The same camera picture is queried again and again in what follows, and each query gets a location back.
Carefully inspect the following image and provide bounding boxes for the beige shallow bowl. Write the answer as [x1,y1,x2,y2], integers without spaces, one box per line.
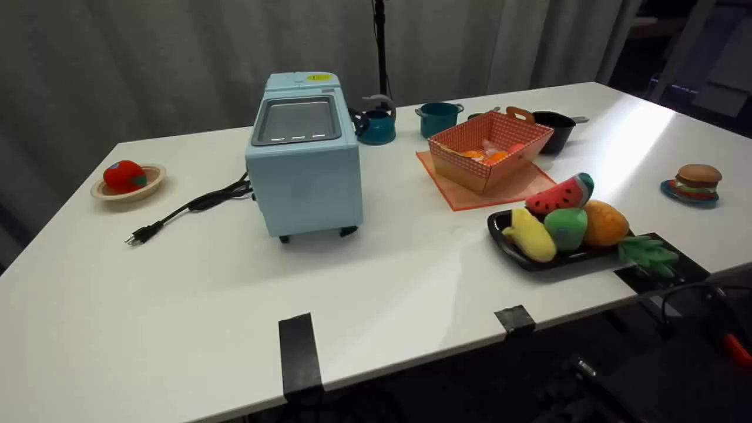
[90,161,167,208]

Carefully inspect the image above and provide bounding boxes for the orange pineapple plush toy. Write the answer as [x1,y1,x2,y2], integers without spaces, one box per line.
[580,197,683,282]

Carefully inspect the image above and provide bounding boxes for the green pear plush toy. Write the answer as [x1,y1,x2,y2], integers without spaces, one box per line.
[544,207,590,254]

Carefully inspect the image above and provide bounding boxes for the black vertical stand pole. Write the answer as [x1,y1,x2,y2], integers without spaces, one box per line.
[372,0,392,98]

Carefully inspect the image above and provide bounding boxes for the watermelon slice plush toy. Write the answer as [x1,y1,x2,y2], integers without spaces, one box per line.
[525,172,597,221]

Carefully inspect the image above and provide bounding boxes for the short black tape strip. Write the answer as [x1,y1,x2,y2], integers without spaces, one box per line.
[495,304,539,335]

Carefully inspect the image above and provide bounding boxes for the red tomato plush toy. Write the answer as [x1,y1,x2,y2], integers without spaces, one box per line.
[102,158,148,194]

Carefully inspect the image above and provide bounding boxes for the black rectangular tray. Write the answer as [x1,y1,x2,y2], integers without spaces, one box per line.
[488,205,639,274]

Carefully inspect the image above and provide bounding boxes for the orange square mat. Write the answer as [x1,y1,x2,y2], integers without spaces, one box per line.
[413,147,559,214]

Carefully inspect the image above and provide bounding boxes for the orange cardboard box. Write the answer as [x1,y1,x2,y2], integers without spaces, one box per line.
[425,105,556,197]

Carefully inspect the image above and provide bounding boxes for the teal toy pot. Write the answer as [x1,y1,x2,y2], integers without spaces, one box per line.
[413,101,465,141]

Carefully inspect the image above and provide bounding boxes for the black cable loop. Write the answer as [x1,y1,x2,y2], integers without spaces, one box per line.
[656,274,752,339]

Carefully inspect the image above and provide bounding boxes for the black toy pan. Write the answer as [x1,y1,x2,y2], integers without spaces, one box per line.
[530,107,590,158]

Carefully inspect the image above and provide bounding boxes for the blue toy kettle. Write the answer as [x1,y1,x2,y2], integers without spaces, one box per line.
[351,91,401,147]

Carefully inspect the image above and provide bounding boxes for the black plate at table edge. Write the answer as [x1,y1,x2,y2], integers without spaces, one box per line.
[613,229,712,296]

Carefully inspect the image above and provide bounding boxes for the yellow corn plush toy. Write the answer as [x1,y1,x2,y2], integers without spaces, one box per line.
[500,207,559,265]

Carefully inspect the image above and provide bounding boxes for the red tool handle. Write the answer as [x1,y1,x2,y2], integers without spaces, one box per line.
[719,328,752,374]

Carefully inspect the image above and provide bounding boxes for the long black tape strip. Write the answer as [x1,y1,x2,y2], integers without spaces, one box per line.
[278,311,328,398]

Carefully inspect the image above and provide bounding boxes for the small blue plate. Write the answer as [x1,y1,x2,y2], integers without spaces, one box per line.
[659,179,721,212]

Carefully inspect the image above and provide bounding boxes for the light blue toaster oven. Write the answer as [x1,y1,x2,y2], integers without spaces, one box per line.
[245,71,364,245]

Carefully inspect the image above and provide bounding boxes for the black power cable with plug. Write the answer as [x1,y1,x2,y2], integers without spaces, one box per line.
[128,172,255,246]

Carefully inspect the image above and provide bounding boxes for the toy burger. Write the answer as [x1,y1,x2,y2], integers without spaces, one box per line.
[672,161,725,202]

